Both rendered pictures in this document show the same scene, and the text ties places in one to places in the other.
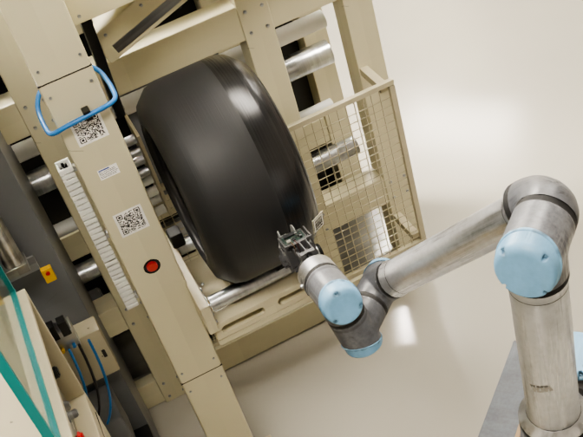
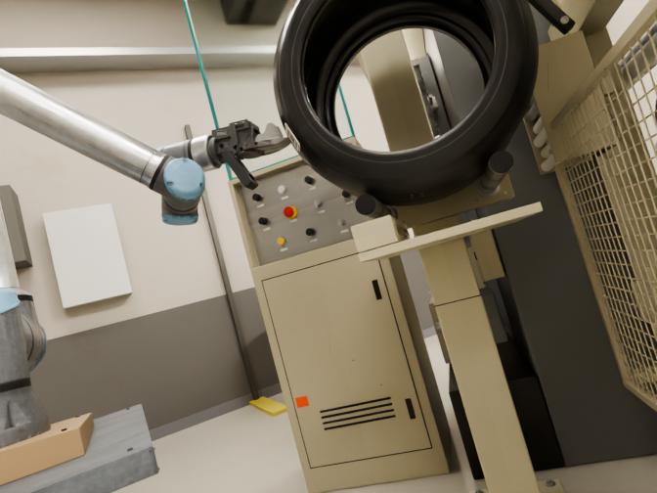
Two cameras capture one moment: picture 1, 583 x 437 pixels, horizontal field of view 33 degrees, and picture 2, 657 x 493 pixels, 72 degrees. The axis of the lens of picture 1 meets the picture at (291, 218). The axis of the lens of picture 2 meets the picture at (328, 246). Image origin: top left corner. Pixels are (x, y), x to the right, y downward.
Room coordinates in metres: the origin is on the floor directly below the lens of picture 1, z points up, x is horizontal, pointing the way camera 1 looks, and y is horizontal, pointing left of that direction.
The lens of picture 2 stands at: (2.36, -0.93, 0.76)
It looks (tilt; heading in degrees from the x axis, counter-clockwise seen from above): 5 degrees up; 117
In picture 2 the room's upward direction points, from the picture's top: 15 degrees counter-clockwise
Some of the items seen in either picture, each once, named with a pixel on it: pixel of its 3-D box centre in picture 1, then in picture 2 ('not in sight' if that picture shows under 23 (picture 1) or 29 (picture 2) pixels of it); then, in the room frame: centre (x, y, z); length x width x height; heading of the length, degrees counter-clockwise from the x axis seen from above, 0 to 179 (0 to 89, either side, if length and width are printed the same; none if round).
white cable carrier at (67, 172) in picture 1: (101, 237); not in sight; (2.00, 0.48, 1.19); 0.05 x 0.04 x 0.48; 13
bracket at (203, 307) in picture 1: (187, 278); (436, 201); (2.08, 0.33, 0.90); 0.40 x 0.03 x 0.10; 13
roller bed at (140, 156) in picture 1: (119, 178); (559, 108); (2.45, 0.45, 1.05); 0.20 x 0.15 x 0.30; 103
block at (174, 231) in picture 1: (175, 237); not in sight; (2.19, 0.33, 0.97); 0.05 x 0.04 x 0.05; 13
